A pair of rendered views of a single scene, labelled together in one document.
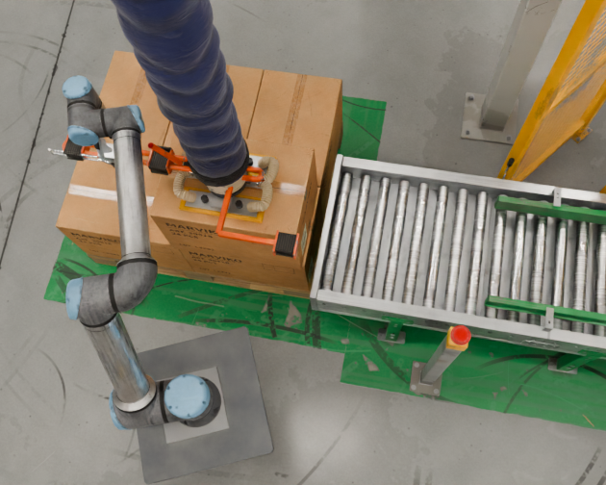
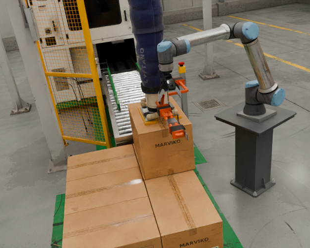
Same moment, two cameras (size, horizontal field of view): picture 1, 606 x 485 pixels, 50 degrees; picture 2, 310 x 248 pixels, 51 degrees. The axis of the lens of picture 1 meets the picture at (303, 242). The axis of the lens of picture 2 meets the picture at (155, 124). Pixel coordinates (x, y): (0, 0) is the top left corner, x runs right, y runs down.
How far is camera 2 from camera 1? 353 cm
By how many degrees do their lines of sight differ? 75
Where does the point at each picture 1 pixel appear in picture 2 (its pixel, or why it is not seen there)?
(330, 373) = (206, 165)
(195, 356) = (238, 120)
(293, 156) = (134, 106)
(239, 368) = (231, 111)
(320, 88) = (75, 160)
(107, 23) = not seen: outside the picture
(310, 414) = (227, 164)
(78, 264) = not seen: outside the picture
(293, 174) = not seen: hidden behind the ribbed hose
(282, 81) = (73, 172)
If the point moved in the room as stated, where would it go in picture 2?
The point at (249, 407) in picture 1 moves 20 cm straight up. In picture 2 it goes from (241, 106) to (242, 85)
